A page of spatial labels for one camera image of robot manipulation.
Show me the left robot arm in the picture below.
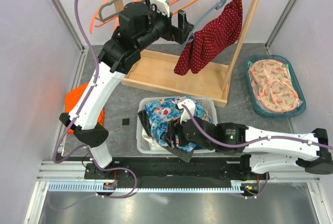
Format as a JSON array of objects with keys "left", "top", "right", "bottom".
[{"left": 59, "top": 2, "right": 194, "bottom": 179}]

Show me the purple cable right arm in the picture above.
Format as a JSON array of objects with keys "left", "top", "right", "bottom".
[{"left": 182, "top": 104, "right": 333, "bottom": 150}]

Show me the peach patterned garment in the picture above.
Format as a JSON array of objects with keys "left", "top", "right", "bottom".
[{"left": 248, "top": 59, "right": 303, "bottom": 114}]

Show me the small black square tile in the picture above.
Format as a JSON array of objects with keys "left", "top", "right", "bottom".
[{"left": 122, "top": 118, "right": 130, "bottom": 126}]

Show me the white plastic basket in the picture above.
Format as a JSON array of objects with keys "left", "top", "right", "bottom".
[{"left": 136, "top": 96, "right": 217, "bottom": 156}]

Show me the teal plastic basket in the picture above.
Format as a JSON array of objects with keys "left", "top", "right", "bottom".
[{"left": 244, "top": 55, "right": 306, "bottom": 119}]

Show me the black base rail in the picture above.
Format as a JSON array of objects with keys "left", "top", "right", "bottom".
[{"left": 54, "top": 156, "right": 271, "bottom": 190}]

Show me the red polka dot garment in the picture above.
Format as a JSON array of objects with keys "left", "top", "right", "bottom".
[{"left": 174, "top": 0, "right": 243, "bottom": 76}]

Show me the black dotted garment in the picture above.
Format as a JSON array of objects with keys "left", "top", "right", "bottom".
[{"left": 137, "top": 109, "right": 198, "bottom": 164}]

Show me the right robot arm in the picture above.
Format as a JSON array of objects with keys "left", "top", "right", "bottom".
[{"left": 163, "top": 117, "right": 332, "bottom": 179}]

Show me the wooden clothes rack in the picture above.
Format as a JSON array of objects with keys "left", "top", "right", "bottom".
[{"left": 122, "top": 0, "right": 259, "bottom": 107}]

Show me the orange cloth on floor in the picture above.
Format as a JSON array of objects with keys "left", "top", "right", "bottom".
[{"left": 65, "top": 82, "right": 105, "bottom": 126}]

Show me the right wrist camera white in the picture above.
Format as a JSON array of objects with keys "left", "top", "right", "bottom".
[{"left": 177, "top": 99, "right": 196, "bottom": 124}]

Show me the white pleated skirt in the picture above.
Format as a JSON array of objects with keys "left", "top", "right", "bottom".
[{"left": 142, "top": 129, "right": 165, "bottom": 151}]

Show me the blue-grey hanger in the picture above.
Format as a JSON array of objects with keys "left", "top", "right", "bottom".
[{"left": 183, "top": 0, "right": 242, "bottom": 50}]

